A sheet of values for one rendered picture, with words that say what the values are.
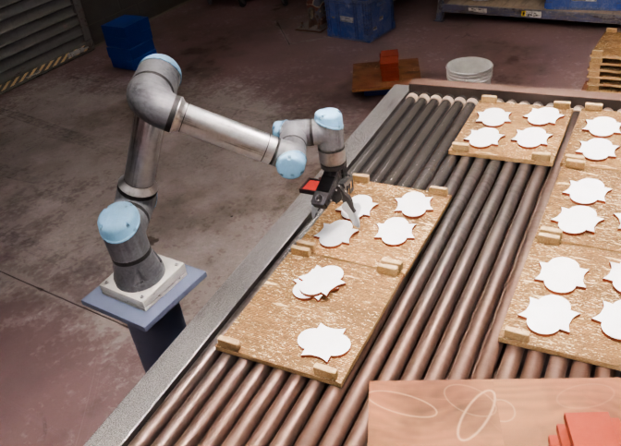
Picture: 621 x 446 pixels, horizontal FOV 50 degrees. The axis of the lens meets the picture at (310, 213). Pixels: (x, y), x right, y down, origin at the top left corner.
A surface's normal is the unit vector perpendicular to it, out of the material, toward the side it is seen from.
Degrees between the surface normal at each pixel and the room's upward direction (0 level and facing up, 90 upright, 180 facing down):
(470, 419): 0
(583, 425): 0
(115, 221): 10
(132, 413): 0
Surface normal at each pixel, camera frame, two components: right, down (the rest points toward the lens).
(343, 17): -0.63, 0.50
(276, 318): -0.12, -0.82
